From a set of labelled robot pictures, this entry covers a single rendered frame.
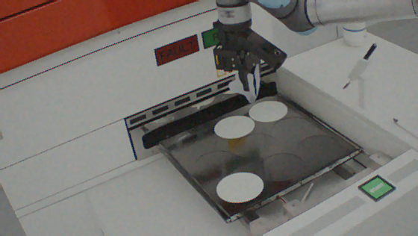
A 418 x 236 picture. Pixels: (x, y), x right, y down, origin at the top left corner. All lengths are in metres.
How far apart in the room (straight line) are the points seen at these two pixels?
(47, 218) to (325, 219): 0.75
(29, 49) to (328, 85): 0.74
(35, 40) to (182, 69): 0.41
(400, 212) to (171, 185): 0.58
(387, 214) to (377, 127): 0.27
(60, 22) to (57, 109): 0.23
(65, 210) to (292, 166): 0.61
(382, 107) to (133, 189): 0.65
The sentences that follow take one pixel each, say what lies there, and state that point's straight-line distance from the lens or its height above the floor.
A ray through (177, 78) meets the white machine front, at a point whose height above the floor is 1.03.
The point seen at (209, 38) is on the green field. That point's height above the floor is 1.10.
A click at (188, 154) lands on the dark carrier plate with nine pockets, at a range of 1.27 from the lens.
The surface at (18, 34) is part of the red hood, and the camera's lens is 1.12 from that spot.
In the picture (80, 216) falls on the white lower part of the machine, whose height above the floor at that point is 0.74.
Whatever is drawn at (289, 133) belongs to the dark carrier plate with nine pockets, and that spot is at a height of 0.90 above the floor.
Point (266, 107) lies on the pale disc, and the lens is 1.40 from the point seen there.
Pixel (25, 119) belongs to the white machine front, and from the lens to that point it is 1.25.
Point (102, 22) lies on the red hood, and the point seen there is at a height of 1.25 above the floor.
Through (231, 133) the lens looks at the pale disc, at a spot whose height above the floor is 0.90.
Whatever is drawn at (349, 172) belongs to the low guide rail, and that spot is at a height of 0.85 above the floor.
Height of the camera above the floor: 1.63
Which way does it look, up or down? 31 degrees down
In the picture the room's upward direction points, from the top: 10 degrees counter-clockwise
